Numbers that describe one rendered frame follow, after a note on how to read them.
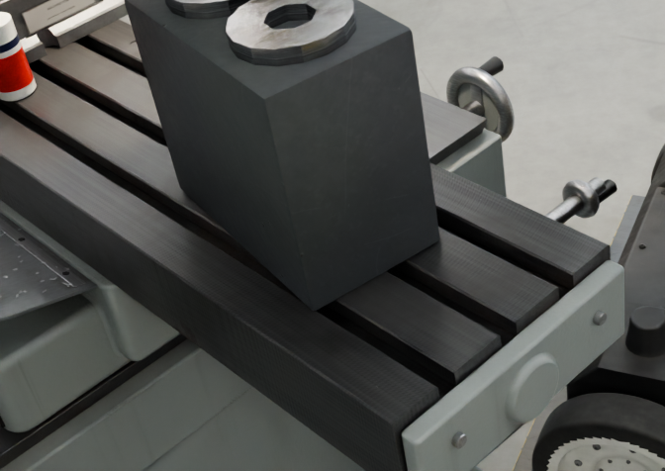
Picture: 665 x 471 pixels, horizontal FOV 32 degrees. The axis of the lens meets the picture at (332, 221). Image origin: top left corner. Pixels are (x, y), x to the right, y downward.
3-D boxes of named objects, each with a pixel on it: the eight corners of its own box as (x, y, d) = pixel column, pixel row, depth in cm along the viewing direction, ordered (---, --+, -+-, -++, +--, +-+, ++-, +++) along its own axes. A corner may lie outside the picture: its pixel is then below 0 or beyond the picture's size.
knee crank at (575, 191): (595, 184, 165) (594, 149, 161) (629, 199, 161) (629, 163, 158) (493, 264, 155) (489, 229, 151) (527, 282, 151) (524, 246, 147)
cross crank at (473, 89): (473, 114, 168) (465, 43, 161) (536, 140, 160) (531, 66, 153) (396, 166, 161) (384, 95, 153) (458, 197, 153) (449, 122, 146)
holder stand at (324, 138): (295, 132, 105) (249, -75, 93) (443, 240, 89) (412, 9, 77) (179, 189, 101) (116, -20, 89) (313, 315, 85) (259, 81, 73)
